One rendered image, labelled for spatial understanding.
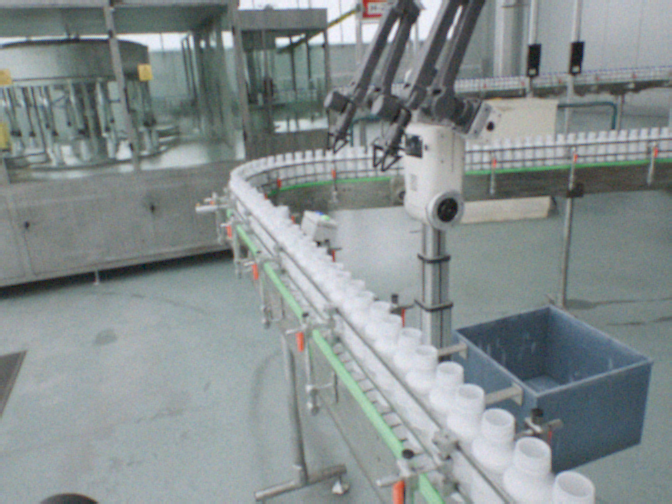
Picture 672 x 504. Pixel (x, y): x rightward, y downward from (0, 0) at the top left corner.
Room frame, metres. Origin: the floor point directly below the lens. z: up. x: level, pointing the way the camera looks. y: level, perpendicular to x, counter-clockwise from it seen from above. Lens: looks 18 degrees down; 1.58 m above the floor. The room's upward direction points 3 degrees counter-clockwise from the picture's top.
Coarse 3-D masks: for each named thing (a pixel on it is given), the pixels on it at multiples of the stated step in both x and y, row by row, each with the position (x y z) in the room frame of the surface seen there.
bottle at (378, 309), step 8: (376, 304) 0.89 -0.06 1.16; (384, 304) 0.89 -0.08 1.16; (376, 312) 0.86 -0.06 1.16; (384, 312) 0.86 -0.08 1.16; (376, 320) 0.86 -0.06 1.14; (368, 328) 0.87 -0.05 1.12; (376, 328) 0.86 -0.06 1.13; (368, 336) 0.86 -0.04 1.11; (376, 336) 0.85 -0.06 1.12; (368, 352) 0.87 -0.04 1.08; (368, 360) 0.87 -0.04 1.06; (368, 368) 0.87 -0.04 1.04
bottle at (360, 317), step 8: (360, 296) 0.95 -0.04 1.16; (368, 296) 0.95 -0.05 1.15; (360, 304) 0.92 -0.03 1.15; (368, 304) 0.92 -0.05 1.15; (360, 312) 0.92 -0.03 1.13; (368, 312) 0.92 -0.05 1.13; (352, 320) 0.92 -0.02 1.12; (360, 320) 0.91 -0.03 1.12; (368, 320) 0.91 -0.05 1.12; (360, 328) 0.91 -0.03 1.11; (352, 336) 0.92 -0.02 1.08; (352, 344) 0.93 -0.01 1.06; (360, 344) 0.91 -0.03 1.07; (360, 352) 0.91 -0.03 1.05; (352, 360) 0.93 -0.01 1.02; (360, 360) 0.91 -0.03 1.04
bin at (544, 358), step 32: (512, 320) 1.23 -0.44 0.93; (544, 320) 1.27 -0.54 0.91; (576, 320) 1.18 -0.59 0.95; (448, 352) 1.09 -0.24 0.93; (480, 352) 1.06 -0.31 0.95; (512, 352) 1.23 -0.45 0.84; (544, 352) 1.27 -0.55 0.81; (576, 352) 1.18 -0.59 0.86; (608, 352) 1.09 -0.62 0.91; (480, 384) 1.06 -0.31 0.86; (512, 384) 0.95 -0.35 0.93; (544, 384) 1.23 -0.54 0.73; (576, 384) 0.91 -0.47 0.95; (608, 384) 0.95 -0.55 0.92; (640, 384) 0.98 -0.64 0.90; (512, 416) 0.94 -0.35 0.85; (544, 416) 0.89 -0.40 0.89; (576, 416) 0.92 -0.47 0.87; (608, 416) 0.95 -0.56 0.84; (640, 416) 0.98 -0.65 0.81; (576, 448) 0.92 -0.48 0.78; (608, 448) 0.95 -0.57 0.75
